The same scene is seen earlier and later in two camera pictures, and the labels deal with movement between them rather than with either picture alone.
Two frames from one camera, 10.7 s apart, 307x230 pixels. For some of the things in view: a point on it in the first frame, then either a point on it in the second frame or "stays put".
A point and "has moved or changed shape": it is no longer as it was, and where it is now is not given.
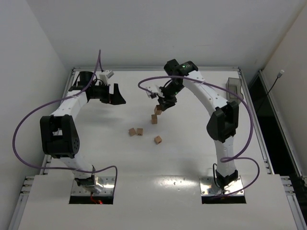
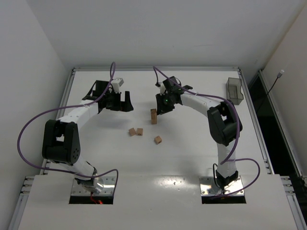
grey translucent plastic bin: (234, 85) stays put
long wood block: (158, 109) has moved or changed shape
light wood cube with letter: (139, 132) stays put
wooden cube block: (154, 119) stays put
